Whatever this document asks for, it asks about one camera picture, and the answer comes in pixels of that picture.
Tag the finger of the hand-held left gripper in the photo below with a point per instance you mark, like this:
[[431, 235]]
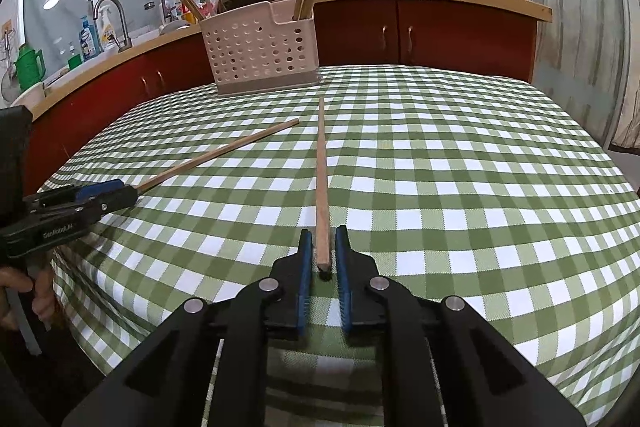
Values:
[[120, 199], [97, 189]]

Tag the white spray bottle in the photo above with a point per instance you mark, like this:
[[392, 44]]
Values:
[[107, 29]]

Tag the grey bowl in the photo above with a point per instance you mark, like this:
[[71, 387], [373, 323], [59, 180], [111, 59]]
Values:
[[172, 27]]

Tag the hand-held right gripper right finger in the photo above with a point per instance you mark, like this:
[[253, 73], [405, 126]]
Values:
[[344, 282]]

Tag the steel kitchen faucet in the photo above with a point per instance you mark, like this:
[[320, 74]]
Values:
[[122, 22]]

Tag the green checked tablecloth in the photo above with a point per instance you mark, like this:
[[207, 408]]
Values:
[[450, 182]]

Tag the red kitchen cabinet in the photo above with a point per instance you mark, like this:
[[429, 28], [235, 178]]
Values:
[[450, 32]]

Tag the blue soap bottle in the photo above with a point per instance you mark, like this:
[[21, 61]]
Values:
[[89, 39]]

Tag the frosted glass door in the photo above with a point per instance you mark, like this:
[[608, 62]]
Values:
[[575, 7]]

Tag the perforated plastic utensil holder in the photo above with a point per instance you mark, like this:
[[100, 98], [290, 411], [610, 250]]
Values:
[[250, 52]]

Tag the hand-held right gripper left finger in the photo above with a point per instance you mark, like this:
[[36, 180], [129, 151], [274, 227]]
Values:
[[302, 277]]

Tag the person's left hand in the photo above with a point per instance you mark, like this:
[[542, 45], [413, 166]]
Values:
[[42, 302]]

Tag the small green bottle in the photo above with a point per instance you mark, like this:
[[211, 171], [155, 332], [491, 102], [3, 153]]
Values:
[[75, 62]]

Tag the green plastic jug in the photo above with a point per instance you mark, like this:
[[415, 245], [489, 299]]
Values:
[[29, 67]]

